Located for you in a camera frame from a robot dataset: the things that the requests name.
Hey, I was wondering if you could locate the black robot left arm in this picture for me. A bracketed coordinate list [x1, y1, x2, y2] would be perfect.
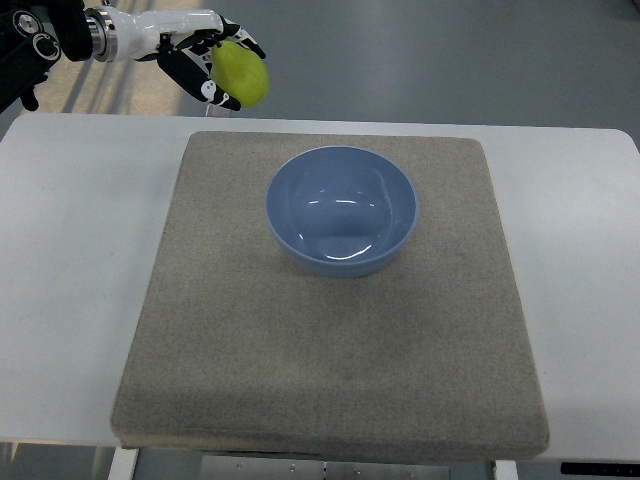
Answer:
[1, 1, 116, 111]

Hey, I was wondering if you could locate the black white robot left hand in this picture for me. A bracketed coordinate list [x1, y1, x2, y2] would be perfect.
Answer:
[108, 7, 266, 111]

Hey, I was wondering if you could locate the green pear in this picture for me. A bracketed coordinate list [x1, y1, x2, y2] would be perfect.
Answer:
[210, 41, 270, 108]

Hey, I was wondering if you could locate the white table leg frame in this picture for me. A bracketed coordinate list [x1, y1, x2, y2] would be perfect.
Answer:
[107, 448, 139, 480]

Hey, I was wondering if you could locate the metal base plate under table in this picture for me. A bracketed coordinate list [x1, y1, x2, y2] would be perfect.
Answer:
[199, 455, 451, 480]

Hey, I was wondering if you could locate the blue bowl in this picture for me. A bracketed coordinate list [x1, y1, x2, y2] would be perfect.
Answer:
[265, 145, 419, 279]

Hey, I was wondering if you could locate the lower metal floor plate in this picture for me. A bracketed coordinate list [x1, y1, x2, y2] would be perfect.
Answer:
[205, 104, 232, 118]

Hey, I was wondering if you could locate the grey felt mat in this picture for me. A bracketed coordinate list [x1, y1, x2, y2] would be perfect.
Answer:
[111, 132, 550, 463]

